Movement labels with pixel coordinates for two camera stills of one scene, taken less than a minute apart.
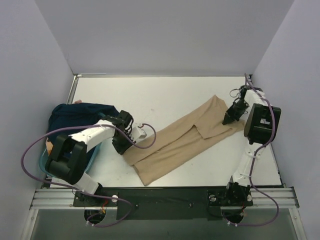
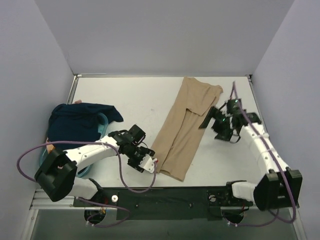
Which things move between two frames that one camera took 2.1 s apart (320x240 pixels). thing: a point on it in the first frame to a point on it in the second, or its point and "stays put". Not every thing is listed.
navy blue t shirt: x=64 y=115 stays put
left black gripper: x=121 y=141 to x=139 y=158
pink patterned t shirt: x=49 y=144 stays put
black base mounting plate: x=190 y=203 stays put
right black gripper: x=234 y=111 to x=216 y=117
